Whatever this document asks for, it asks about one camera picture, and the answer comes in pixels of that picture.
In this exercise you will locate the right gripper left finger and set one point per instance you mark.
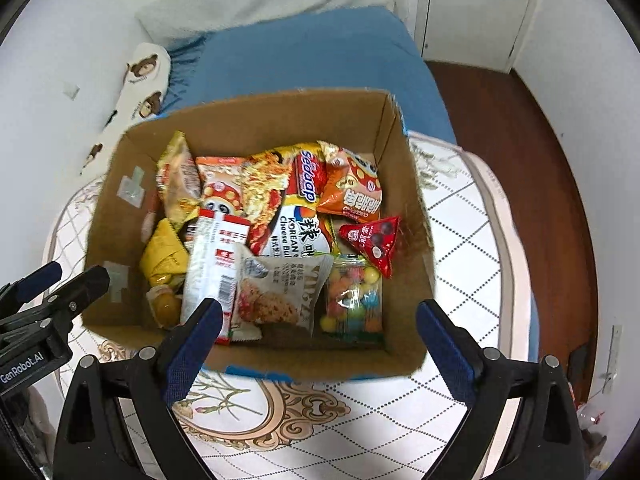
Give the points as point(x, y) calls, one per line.
point(93, 441)

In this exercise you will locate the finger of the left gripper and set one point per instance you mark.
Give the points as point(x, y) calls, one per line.
point(73, 297)
point(14, 295)

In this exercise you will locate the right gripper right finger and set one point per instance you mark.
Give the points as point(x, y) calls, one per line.
point(544, 441)

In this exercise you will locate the yellow seasoning packet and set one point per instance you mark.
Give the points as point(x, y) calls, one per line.
point(165, 259)

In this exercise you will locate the white red barcode packet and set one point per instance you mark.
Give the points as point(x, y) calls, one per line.
point(211, 271)

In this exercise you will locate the yellow noodle packet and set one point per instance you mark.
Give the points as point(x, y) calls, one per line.
point(178, 182)

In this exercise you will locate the white cookie snack packet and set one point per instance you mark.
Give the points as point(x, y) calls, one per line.
point(275, 290)

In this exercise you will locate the red white mushroom packet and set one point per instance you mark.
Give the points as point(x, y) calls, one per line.
point(221, 183)

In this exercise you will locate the bear print pillow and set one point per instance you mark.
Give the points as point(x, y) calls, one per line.
point(144, 88)

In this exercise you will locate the colourful candy packet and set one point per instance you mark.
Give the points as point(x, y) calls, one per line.
point(353, 308)

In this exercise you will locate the Sedaap noodle packet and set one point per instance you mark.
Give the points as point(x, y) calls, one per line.
point(280, 190)

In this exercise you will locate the small dark red packet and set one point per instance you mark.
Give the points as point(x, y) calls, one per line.
point(375, 241)

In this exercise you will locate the orange mushroom snack packet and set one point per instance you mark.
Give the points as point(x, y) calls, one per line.
point(353, 189)

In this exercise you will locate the blue blanket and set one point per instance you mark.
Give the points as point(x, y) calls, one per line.
point(344, 48)

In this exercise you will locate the white wardrobe door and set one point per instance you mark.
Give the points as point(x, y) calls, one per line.
point(477, 33)

